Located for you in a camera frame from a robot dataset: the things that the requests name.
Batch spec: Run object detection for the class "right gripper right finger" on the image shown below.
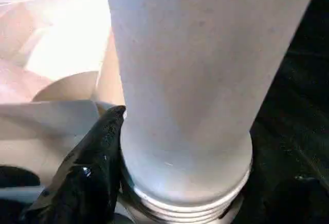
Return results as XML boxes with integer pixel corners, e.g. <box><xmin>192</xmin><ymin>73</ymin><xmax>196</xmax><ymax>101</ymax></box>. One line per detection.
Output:
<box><xmin>240</xmin><ymin>131</ymin><xmax>329</xmax><ymax>224</ymax></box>

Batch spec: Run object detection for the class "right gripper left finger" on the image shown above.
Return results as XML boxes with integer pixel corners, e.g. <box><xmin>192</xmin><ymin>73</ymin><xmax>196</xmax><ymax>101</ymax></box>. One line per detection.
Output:
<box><xmin>19</xmin><ymin>105</ymin><xmax>127</xmax><ymax>224</ymax></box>

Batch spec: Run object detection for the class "white plastic table leg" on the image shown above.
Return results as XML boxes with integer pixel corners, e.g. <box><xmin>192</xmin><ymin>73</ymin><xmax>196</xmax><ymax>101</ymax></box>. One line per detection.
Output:
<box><xmin>104</xmin><ymin>0</ymin><xmax>322</xmax><ymax>224</ymax></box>

